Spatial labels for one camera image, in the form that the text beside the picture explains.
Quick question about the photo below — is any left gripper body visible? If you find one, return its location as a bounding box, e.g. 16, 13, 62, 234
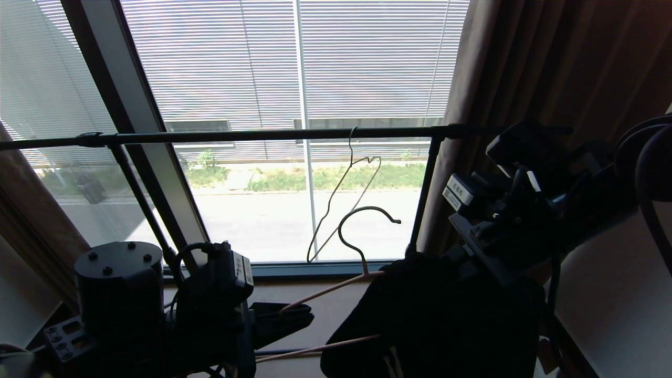
168, 303, 258, 378

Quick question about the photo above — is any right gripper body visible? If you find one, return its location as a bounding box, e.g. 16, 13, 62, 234
449, 210, 558, 287

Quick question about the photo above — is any black garment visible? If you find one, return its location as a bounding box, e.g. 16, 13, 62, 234
320, 252, 548, 378

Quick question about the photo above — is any black clothes rack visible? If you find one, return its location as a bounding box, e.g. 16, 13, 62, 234
0, 124, 574, 358

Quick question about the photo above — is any brown curtain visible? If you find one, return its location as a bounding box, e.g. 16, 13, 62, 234
417, 0, 672, 258
0, 121, 92, 310

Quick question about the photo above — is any window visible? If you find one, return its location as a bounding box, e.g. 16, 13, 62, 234
0, 0, 472, 279

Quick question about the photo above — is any black cable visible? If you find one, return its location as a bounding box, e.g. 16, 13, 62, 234
525, 168, 566, 371

